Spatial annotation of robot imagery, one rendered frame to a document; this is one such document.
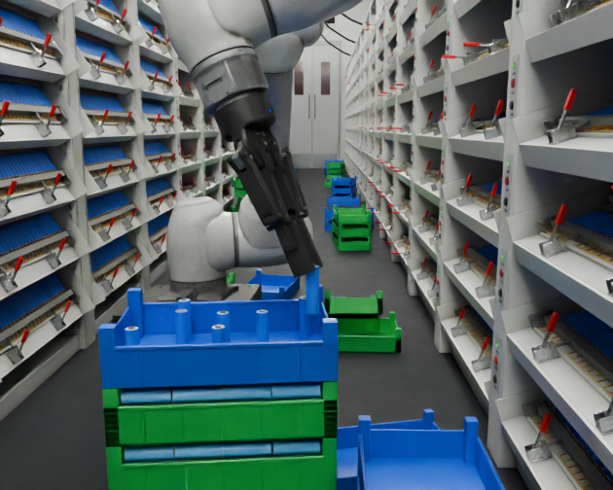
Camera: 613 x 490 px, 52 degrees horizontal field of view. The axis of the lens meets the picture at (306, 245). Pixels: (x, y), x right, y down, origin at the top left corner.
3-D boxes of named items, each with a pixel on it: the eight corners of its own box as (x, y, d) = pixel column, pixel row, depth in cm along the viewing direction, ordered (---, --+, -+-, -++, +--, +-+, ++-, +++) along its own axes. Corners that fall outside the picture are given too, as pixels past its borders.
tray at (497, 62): (515, 67, 128) (503, 21, 127) (454, 87, 188) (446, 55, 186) (612, 36, 127) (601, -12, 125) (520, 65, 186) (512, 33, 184)
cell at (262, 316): (256, 356, 89) (255, 311, 88) (256, 351, 91) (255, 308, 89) (269, 355, 89) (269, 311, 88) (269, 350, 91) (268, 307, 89)
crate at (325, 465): (109, 504, 81) (105, 447, 80) (137, 430, 101) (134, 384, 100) (337, 493, 84) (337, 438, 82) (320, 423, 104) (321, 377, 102)
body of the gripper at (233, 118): (234, 117, 87) (260, 178, 87) (199, 116, 80) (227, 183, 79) (277, 92, 84) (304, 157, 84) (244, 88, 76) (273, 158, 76)
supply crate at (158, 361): (101, 389, 78) (97, 329, 77) (131, 336, 98) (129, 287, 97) (338, 381, 81) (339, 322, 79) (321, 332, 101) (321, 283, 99)
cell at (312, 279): (306, 314, 81) (306, 265, 80) (305, 310, 83) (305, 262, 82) (319, 314, 81) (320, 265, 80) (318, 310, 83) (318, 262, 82)
